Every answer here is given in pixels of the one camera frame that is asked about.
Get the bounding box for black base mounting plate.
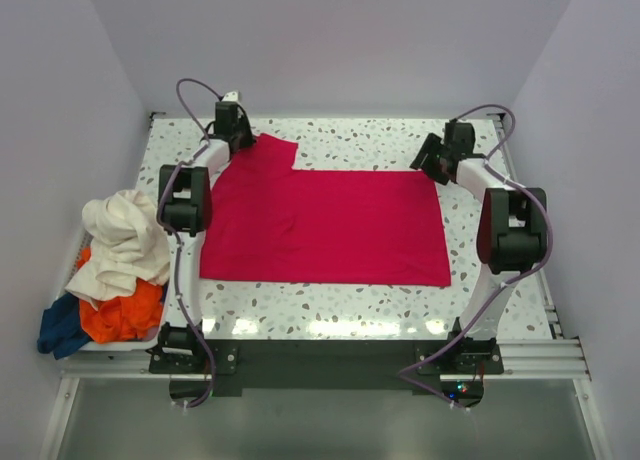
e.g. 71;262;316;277
149;340;505;401

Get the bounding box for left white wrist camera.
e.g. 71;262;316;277
222;90;242;103

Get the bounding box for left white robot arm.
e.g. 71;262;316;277
150;91;255;379

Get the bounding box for blue t shirt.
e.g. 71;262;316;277
37;293;91;360

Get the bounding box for cream t shirt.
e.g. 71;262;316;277
65;190;170;306

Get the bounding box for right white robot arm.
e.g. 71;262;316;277
400;119;553;375

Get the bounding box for orange t shirt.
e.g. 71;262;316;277
66;245;168;344

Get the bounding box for magenta t shirt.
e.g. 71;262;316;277
199;135;451;287

